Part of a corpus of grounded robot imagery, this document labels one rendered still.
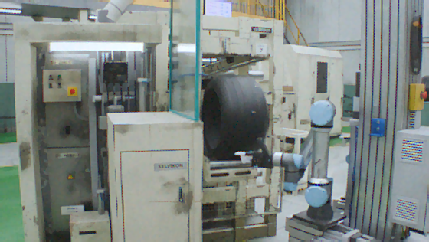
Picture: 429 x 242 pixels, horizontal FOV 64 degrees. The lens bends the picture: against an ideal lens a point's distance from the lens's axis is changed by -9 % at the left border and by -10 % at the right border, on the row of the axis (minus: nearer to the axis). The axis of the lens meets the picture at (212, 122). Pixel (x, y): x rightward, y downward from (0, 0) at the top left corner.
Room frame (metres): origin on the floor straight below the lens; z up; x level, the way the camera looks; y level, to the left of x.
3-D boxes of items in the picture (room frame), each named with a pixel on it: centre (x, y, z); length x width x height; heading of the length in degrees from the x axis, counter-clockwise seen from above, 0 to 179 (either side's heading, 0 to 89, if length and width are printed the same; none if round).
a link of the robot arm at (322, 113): (1.84, -0.55, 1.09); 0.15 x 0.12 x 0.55; 154
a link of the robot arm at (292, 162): (1.90, -0.42, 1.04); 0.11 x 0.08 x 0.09; 64
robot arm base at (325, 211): (1.96, -0.61, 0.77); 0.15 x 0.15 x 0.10
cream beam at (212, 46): (2.95, -0.11, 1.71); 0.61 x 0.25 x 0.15; 109
